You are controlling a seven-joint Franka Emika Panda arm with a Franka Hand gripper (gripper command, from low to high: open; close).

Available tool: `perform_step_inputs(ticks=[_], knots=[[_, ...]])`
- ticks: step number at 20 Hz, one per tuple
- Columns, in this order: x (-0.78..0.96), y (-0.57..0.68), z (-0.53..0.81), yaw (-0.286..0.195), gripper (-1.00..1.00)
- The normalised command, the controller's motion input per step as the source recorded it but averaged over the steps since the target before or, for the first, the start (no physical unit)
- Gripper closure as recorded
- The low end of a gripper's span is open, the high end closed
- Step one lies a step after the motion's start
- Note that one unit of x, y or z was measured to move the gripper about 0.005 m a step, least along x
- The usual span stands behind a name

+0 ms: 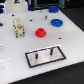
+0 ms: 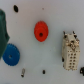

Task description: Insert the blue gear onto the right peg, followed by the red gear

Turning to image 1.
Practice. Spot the white container at back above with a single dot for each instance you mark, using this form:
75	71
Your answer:
15	6

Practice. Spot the black-framed peg base plate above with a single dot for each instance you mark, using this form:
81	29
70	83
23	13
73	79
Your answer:
44	56

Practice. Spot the right metal peg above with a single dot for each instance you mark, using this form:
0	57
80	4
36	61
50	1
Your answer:
51	51

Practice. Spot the blue gear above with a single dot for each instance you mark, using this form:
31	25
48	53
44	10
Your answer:
56	22

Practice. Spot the beige connector block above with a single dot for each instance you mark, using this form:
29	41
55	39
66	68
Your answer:
18	27

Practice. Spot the blue object at table back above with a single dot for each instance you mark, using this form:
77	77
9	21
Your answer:
53	9

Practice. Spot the red gear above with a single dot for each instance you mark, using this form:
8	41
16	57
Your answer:
40	32

